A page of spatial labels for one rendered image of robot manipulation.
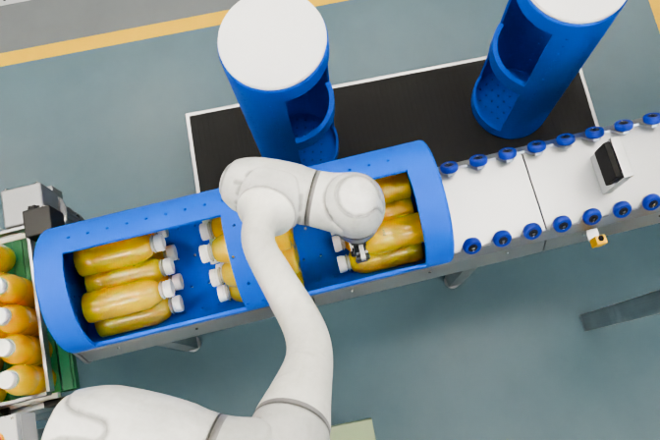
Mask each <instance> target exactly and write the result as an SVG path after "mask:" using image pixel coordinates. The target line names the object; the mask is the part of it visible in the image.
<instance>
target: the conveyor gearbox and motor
mask: <svg viewBox="0 0 660 440"><path fill-rule="evenodd" d="M1 201H2V209H3V217H4V225H5V228H6V229H7V230H9V229H13V228H17V227H21V226H24V220H23V211H25V210H28V206H32V205H34V204H35V205H39V206H40V207H41V205H43V204H45V205H50V206H52V207H53V208H55V209H57V210H59V211H60V212H62V213H63V215H64V222H65V225H68V224H72V223H76V222H80V221H83V220H84V219H83V218H82V217H81V216H80V215H79V214H78V213H77V212H75V211H73V209H71V208H70V207H68V206H66V204H65V202H64V201H63V196H62V192H61V191H59V190H57V189H56V188H54V187H53V186H49V187H46V186H44V185H43V184H42V183H39V182H35V184H31V185H27V186H23V187H18V188H14V189H10V190H8V189H5V190H3V191H2V192H1Z"/></svg>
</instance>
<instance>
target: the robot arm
mask: <svg viewBox="0 0 660 440"><path fill-rule="evenodd" d="M219 192H220V194H221V197H222V199H223V201H224V202H225V203H226V204H227V205H228V206H229V207H230V208H231V209H232V210H234V211H236V212H238V215H239V217H240V219H241V221H242V222H243V224H242V231H241V238H242V246H243V250H244V254H245V256H246V259H247V263H248V265H249V267H250V269H251V271H252V273H253V275H254V277H255V279H256V281H257V282H258V284H259V286H260V288H261V290H262V292H263V294H264V296H265V297H266V299H267V301H268V303H269V305H270V307H271V309H272V311H273V313H274V315H275V317H276V318H277V320H278V322H279V324H280V327H281V329H282V331H283V334H284V337H285V340H286V346H287V351H286V356H285V359H284V362H283V364H282V366H281V368H280V369H279V371H278V373H277V375H276V376H275V378H274V380H273V382H272V383H271V385H270V387H269V388H268V390H267V391H266V393H265V395H264V396H263V398H262V399H261V401H260V402H259V404H258V405H257V407H256V409H255V411H254V414H253V416H252V417H242V416H232V415H227V414H222V413H219V412H214V411H211V410H209V409H207V408H204V407H202V406H200V405H198V404H195V403H192V402H189V401H186V400H183V399H180V398H177V397H173V396H169V395H165V394H162V393H157V392H153V391H148V390H144V389H139V388H134V387H128V386H122V385H103V386H94V387H88V388H83V389H80V390H77V391H75V392H74V393H73V394H71V395H68V396H66V397H65V398H64V399H63V400H62V401H60V402H59V404H58V405H57V406H56V408H55V409H54V411H53V413H52V414H51V415H50V417H49V419H48V422H47V424H46V426H45V429H44V431H43V434H42V437H41V440H330V433H331V396H332V378H333V351H332V344H331V339H330V335H329V332H328V329H327V326H326V324H325V321H324V319H323V317H322V315H321V313H320V312H319V310H318V308H317V306H316V305H315V303H314V302H313V300H312V298H311V297H310V295H309V294H308V292H307V291H306V289H305V288H304V286H303V284H302V282H301V281H300V279H299V278H298V276H297V275H296V273H295V272H294V270H293V269H292V267H291V266H290V264H289V262H288V261H287V259H286V258H285V256H284V255H283V253H282V252H281V251H280V250H279V248H278V246H277V244H276V242H275V237H277V236H281V235H283V234H285V233H287V232H288V231H289V230H290V229H291V228H294V227H295V226H296V225H297V224H299V225H305V226H309V227H313V228H317V229H320V230H323V231H327V232H330V233H332V234H335V235H337V236H339V237H340V238H341V239H342V240H344V241H346V242H348V243H350V244H351V245H352V246H354V247H353V248H352V251H351V255H352V257H355V258H356V263H361V262H366V261H368V260H369V259H370V254H369V253H368V250H366V247H365V246H366V242H367V241H368V240H370V239H371V238H372V237H373V236H374V235H375V233H376V232H377V230H378V227H379V226H380V225H381V223H382V221H383V218H384V215H385V198H384V194H383V191H382V190H381V188H380V186H379V185H378V184H377V182H376V181H375V180H374V179H372V178H371V177H369V176H368V175H365V174H363V173H359V172H344V173H333V172H325V171H319V170H315V169H311V168H308V167H305V166H303V165H301V164H297V163H294V162H289V161H284V160H279V159H273V158H266V157H246V158H241V159H237V160H235V161H234V162H232V163H231V164H229V165H228V166H227V167H226V169H225V170H224V172H223V174H222V176H221V179H220V184H219Z"/></svg>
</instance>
